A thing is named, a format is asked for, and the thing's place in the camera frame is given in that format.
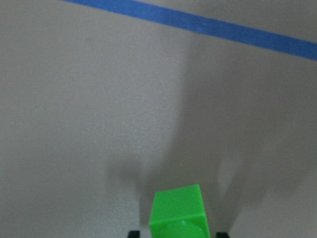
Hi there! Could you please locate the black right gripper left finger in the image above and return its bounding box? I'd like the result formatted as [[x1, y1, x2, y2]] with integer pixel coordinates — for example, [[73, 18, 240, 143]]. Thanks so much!
[[127, 230, 140, 238]]

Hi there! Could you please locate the green toy block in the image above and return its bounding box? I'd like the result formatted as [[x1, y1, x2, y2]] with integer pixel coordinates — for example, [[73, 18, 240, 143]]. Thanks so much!
[[149, 184, 211, 238]]

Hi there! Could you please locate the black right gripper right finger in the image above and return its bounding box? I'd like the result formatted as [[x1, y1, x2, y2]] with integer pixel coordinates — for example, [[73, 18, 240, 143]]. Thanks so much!
[[216, 232, 228, 238]]

